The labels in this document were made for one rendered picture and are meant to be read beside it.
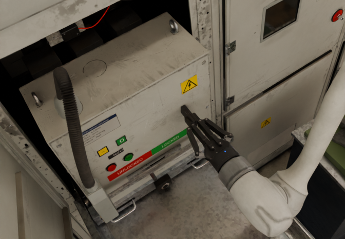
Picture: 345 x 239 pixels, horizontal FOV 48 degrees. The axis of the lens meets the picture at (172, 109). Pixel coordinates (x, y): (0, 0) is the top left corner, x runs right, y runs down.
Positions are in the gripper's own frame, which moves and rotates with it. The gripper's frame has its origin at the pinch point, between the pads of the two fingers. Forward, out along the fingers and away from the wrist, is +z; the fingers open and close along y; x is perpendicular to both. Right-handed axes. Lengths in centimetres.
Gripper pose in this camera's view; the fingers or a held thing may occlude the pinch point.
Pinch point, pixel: (189, 116)
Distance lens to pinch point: 115.8
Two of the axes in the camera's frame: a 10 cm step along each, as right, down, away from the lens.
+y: 8.5, -4.3, 3.1
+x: -0.3, -6.2, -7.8
